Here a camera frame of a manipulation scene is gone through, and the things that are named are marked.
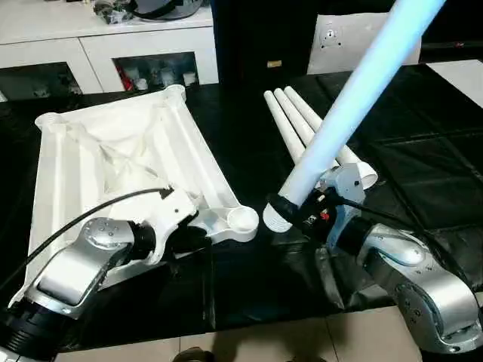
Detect white cabinet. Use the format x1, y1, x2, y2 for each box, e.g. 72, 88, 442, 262
0, 0, 220, 96

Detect black cabinet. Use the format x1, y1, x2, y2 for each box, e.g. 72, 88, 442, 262
211, 0, 321, 80

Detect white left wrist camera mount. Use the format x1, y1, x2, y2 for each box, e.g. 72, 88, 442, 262
142, 188, 199, 266

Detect white plastic bag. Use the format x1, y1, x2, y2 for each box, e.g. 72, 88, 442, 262
307, 9, 423, 75

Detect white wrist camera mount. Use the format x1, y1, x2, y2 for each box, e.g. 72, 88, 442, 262
317, 161, 368, 229
142, 188, 199, 266

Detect white plastic table leg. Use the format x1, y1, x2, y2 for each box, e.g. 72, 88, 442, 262
262, 0, 448, 233
273, 87, 327, 152
263, 90, 312, 163
285, 85, 379, 191

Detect white plastic table top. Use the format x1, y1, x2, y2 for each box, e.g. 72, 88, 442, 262
14, 84, 260, 304

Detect white flat sheet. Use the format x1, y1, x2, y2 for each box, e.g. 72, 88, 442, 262
426, 60, 483, 115

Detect dark right robot foot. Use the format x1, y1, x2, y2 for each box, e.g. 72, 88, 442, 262
281, 354, 327, 362

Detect small bottles on shelf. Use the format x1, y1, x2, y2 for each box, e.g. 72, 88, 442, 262
115, 63, 199, 91

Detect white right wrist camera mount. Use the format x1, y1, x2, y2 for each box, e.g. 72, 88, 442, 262
317, 161, 368, 229

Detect black work mat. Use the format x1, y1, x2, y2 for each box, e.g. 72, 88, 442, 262
0, 62, 483, 352

